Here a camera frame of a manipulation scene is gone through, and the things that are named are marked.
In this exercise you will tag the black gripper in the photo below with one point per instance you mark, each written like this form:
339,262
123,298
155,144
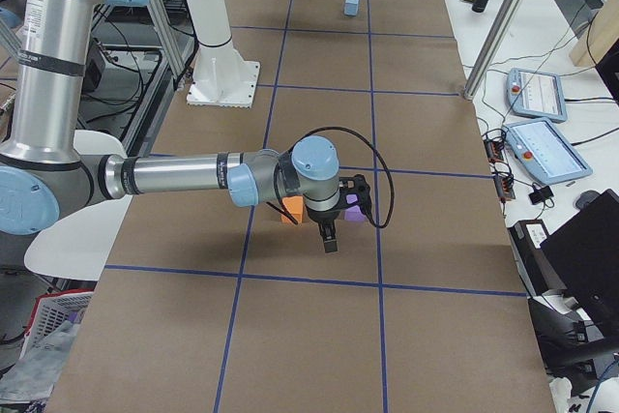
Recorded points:
322,217

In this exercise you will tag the light blue foam block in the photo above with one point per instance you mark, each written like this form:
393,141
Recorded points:
351,7

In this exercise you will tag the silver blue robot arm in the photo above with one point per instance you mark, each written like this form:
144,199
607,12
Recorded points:
44,179

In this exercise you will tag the purple foam block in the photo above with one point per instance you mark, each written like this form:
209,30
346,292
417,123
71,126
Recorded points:
353,212

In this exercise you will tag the orange foam block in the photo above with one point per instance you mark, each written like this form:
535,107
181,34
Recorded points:
295,207

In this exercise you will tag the small circuit board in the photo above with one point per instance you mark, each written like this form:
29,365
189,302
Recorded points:
502,174

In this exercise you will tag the black power adapter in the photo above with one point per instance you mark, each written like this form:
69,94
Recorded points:
540,194

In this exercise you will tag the lower teach pendant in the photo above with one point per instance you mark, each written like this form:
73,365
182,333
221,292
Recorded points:
544,152

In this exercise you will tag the teach pendant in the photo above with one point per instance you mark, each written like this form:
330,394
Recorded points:
544,152
536,94

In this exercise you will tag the upper teach pendant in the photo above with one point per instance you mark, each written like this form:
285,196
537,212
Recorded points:
536,94

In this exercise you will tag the black laptop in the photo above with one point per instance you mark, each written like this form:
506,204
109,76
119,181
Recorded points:
584,254

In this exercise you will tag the grey computer mouse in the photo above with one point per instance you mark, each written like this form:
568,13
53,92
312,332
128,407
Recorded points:
585,199

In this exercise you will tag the white plastic basket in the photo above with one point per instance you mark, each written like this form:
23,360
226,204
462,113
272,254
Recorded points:
51,311

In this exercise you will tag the wooden board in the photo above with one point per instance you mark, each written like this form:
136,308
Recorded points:
599,37

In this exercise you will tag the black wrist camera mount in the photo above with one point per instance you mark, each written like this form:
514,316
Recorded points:
354,191

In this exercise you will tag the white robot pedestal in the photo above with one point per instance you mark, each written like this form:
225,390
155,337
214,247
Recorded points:
220,75

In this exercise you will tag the aluminium frame post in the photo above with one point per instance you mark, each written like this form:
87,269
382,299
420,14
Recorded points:
508,21

